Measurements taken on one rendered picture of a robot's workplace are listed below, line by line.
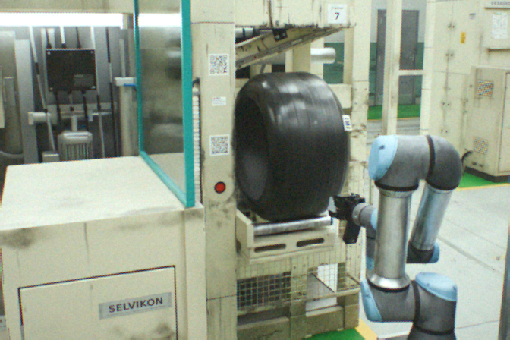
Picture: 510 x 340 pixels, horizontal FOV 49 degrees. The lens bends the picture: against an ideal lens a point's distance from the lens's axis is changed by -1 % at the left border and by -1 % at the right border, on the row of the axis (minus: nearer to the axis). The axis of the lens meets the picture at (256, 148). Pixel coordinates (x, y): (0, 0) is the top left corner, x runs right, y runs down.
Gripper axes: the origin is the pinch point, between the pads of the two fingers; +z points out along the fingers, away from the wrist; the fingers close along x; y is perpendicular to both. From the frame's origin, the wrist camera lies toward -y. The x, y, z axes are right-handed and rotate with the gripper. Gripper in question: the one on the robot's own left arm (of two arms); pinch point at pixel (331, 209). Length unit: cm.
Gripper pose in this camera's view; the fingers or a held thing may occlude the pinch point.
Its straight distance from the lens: 203.2
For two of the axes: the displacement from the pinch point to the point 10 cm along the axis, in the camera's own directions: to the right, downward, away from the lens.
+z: -3.6, -0.7, 9.3
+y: -0.4, -9.9, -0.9
